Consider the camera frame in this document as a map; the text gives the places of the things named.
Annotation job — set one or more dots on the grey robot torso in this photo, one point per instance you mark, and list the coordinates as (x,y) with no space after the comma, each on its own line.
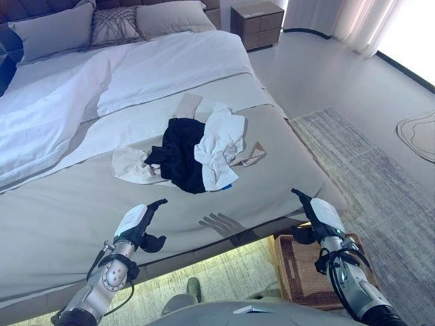
(248,314)

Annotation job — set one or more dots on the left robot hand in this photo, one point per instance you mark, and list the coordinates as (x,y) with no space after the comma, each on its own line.
(136,217)

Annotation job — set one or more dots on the white duvet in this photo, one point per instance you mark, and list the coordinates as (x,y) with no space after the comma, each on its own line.
(85,88)

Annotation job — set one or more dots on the brown wooden nightstand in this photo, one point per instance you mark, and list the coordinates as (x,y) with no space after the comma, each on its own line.
(257,25)

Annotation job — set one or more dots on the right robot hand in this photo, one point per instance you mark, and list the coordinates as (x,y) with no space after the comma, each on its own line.
(321,212)

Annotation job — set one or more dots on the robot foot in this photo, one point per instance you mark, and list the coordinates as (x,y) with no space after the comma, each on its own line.
(193,289)

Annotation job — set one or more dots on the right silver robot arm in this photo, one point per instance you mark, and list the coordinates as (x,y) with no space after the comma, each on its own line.
(353,282)

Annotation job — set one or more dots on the black garment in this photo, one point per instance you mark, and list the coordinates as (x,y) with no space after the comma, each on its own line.
(180,154)

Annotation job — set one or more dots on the patterned decorative pillow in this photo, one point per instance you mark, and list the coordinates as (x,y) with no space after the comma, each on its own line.
(113,25)

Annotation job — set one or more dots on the woven wicker basket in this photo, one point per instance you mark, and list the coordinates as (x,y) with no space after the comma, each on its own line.
(306,271)

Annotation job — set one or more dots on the white sheer curtain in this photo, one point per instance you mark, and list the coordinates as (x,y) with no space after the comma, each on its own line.
(360,23)

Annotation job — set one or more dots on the beige plain pillow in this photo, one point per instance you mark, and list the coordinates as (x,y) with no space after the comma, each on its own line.
(170,18)

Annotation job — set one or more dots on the beige folded cloth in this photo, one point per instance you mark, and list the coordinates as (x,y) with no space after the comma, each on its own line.
(186,105)

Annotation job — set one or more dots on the white shirt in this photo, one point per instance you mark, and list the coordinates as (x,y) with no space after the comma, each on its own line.
(219,146)

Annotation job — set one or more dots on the grey plain pillow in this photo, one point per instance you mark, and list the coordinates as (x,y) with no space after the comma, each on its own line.
(51,32)

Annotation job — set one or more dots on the small beige shaped rug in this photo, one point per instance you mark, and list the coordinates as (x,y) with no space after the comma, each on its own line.
(418,134)

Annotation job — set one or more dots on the cream crumpled garment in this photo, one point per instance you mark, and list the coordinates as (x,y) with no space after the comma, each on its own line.
(130,166)

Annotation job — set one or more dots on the tan small garment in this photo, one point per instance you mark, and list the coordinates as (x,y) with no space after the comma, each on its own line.
(251,154)

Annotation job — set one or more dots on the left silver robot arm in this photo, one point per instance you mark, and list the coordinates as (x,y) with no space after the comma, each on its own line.
(102,278)

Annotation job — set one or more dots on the grey striped area rug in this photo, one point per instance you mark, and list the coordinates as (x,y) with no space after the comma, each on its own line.
(374,190)

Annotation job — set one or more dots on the large bed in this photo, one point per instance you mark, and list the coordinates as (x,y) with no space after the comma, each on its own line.
(102,210)

